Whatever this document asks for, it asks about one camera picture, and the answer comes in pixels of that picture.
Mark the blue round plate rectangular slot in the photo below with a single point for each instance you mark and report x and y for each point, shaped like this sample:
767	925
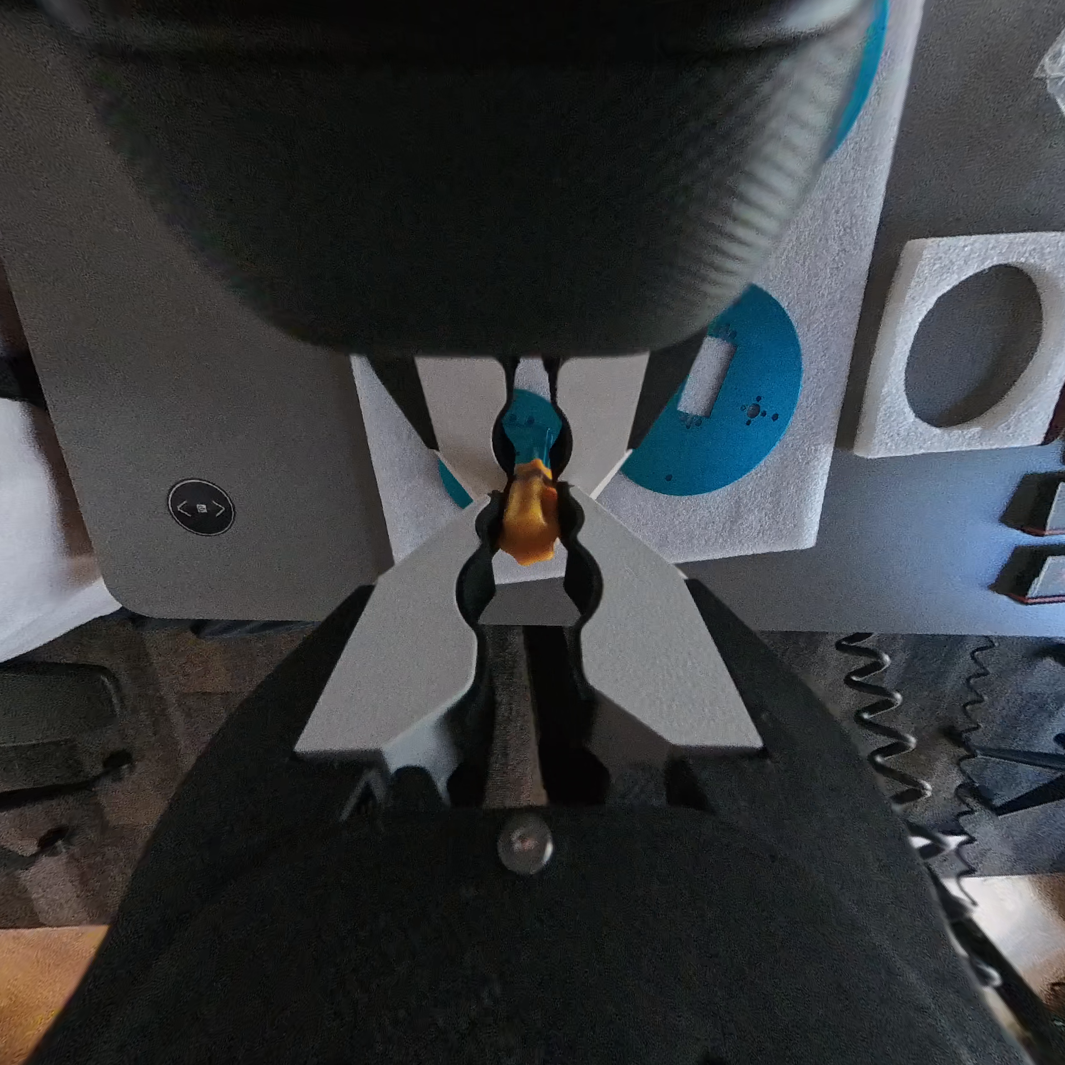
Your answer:
666	466

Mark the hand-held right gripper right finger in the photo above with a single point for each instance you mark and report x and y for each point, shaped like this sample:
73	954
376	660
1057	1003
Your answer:
666	666

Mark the white foam block round hole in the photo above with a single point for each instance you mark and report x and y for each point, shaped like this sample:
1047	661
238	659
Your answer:
882	416

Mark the white foam sheet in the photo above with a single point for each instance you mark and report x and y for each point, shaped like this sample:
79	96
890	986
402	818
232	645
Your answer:
832	249

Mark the clear plastic bag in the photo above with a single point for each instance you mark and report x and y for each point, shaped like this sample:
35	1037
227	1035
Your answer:
1052	62

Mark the small blue round plate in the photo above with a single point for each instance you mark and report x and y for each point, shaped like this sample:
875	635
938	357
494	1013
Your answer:
524	416

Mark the grey desk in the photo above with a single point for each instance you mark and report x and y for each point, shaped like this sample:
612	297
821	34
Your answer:
208	374

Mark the round black desk control button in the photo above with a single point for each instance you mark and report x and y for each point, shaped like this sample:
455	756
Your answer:
201	507

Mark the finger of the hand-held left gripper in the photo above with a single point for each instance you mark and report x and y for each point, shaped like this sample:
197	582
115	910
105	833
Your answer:
462	408
603	408

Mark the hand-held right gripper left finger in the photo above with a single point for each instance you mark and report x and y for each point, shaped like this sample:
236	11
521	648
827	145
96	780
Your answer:
391	666

